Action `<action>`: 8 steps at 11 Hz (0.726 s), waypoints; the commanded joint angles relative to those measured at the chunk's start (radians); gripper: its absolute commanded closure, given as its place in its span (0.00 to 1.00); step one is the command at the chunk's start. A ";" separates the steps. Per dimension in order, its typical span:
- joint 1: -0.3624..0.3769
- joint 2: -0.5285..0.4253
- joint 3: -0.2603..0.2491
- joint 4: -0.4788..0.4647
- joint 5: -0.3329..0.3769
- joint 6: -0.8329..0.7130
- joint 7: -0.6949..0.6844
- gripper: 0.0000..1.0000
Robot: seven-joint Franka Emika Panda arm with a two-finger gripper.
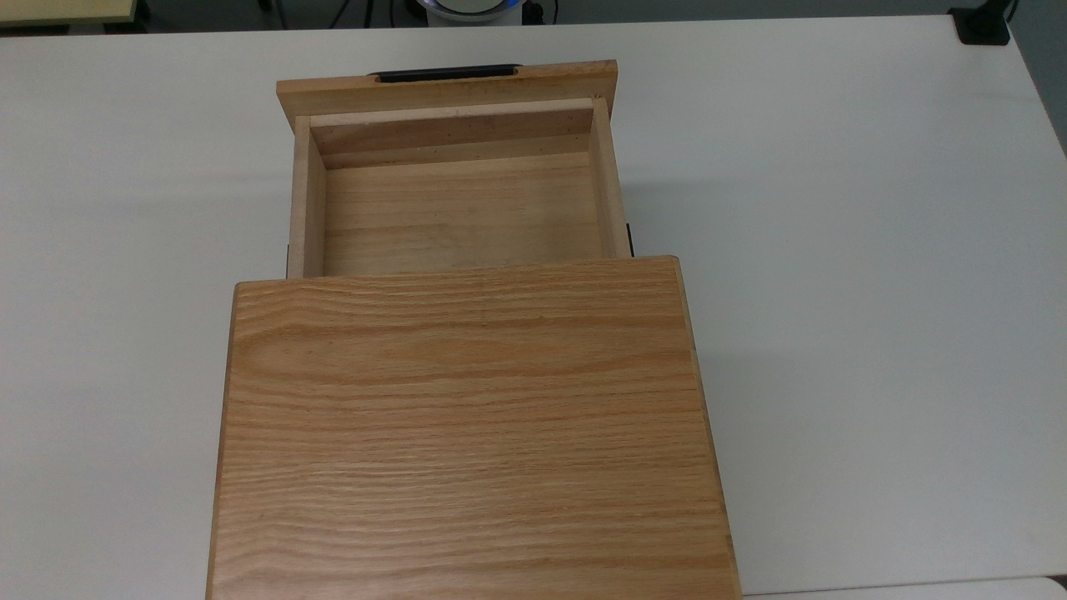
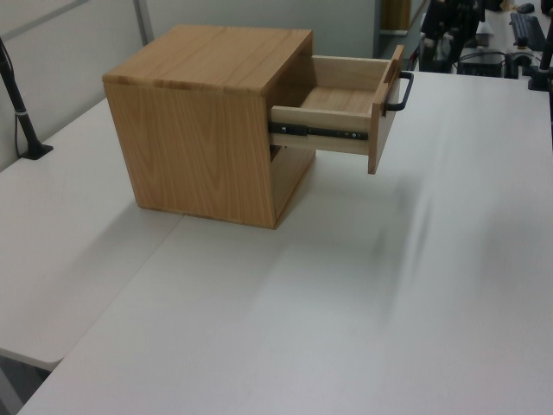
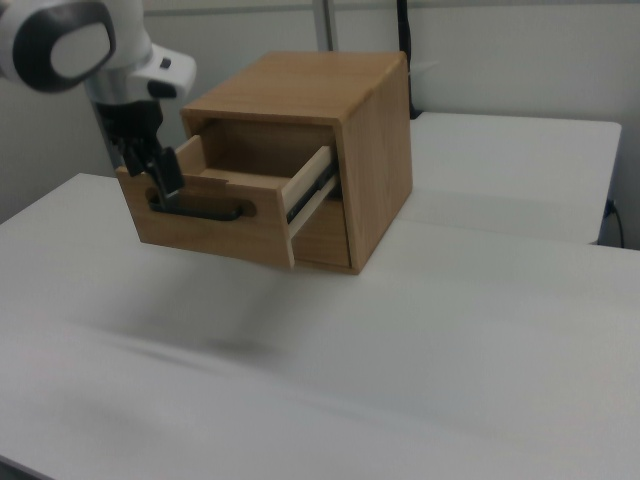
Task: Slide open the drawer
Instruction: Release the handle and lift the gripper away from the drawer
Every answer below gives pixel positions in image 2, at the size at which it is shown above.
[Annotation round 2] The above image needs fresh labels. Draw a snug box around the black computer box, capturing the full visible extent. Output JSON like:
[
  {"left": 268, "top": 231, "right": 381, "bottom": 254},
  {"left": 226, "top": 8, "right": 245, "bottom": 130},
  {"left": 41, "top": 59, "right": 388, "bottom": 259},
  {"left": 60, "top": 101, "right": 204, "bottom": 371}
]
[{"left": 456, "top": 51, "right": 507, "bottom": 79}]

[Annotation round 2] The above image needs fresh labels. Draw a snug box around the wooden drawer without handle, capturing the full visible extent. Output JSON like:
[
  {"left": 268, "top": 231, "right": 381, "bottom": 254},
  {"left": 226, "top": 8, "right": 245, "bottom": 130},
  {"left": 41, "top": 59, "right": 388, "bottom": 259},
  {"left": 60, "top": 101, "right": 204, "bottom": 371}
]
[{"left": 270, "top": 146, "right": 313, "bottom": 218}]

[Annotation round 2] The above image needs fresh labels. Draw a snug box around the grey partition frame post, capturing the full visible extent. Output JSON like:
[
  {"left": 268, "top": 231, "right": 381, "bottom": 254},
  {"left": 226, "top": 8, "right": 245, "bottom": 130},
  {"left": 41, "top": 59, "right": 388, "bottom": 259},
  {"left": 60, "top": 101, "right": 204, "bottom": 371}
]
[{"left": 132, "top": 0, "right": 154, "bottom": 49}]

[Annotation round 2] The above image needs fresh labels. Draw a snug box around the black clamp stand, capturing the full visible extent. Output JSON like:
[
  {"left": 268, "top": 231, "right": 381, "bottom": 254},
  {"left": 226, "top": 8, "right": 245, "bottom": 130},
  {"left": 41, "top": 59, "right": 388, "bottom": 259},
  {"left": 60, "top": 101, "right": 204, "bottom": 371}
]
[{"left": 526, "top": 0, "right": 553, "bottom": 92}]

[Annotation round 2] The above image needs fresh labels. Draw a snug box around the black computer keyboard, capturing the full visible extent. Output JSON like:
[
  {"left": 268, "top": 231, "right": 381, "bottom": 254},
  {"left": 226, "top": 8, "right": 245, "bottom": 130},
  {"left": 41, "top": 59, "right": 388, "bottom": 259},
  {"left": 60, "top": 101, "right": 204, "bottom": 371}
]
[{"left": 508, "top": 11, "right": 547, "bottom": 45}]

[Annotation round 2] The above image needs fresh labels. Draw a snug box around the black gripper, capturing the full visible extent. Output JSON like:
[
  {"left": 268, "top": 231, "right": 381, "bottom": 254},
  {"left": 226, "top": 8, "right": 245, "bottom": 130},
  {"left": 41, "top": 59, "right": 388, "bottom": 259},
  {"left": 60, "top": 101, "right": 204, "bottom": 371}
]
[{"left": 420, "top": 0, "right": 481, "bottom": 71}]

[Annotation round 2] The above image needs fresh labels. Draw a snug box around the wooden drawer with handle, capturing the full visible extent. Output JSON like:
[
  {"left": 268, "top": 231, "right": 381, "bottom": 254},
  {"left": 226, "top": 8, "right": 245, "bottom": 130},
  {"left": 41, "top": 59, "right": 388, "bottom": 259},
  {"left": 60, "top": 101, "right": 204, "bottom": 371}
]
[{"left": 270, "top": 44, "right": 406, "bottom": 176}]

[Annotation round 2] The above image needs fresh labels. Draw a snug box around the black metal drawer handle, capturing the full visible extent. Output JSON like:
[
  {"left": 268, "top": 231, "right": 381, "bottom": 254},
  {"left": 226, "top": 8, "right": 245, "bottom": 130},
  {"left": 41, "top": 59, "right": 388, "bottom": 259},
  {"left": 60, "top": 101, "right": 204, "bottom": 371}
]
[{"left": 385, "top": 71, "right": 415, "bottom": 112}]

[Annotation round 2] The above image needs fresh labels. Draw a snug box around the black camera stand pole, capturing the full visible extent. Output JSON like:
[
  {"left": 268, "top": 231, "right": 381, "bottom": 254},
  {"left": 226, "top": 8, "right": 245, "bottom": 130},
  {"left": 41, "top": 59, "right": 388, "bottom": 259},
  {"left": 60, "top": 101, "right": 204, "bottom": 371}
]
[{"left": 0, "top": 36, "right": 55, "bottom": 163}]

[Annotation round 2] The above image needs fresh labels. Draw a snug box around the wooden panel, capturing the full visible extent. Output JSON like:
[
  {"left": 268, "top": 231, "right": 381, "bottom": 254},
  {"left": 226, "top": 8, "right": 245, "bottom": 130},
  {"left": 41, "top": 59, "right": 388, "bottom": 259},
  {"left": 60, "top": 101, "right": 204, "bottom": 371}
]
[{"left": 379, "top": 0, "right": 411, "bottom": 32}]

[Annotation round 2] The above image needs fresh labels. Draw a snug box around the wooden drawer cabinet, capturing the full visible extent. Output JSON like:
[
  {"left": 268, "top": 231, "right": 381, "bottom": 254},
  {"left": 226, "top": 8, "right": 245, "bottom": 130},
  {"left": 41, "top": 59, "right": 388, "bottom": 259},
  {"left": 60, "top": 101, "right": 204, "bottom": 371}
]
[{"left": 102, "top": 23, "right": 319, "bottom": 230}]

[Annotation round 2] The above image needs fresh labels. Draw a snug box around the black metal drawer slide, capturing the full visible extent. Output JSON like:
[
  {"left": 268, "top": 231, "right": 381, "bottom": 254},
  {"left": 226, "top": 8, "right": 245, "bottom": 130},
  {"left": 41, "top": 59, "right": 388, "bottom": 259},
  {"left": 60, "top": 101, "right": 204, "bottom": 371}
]
[{"left": 267, "top": 121, "right": 371, "bottom": 142}]

